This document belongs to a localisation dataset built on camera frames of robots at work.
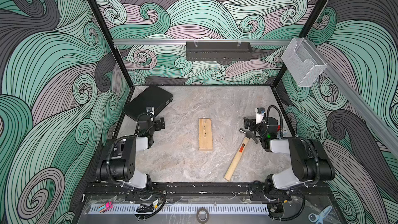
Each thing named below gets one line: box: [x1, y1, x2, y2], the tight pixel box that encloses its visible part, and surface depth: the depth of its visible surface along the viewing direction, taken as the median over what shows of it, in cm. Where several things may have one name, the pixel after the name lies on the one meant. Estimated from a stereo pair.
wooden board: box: [198, 117, 213, 151], surface depth 91 cm
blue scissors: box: [308, 205, 333, 224], surface depth 68 cm
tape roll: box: [195, 207, 210, 224], surface depth 67 cm
